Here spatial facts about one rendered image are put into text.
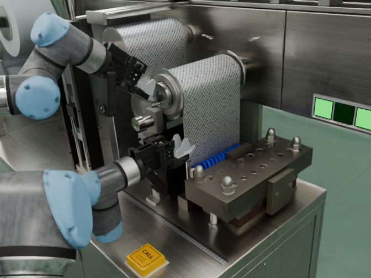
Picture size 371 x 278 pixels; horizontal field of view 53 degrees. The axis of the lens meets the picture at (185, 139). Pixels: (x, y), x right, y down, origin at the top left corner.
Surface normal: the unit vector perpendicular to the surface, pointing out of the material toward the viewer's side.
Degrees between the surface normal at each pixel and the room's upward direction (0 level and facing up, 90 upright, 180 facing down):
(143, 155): 90
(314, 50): 90
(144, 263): 0
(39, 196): 36
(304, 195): 0
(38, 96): 90
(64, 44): 101
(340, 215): 0
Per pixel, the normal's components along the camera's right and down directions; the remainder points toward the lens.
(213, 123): 0.67, 0.29
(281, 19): -0.74, 0.33
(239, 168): -0.06, -0.90
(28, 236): 0.21, -0.37
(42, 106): 0.35, 0.40
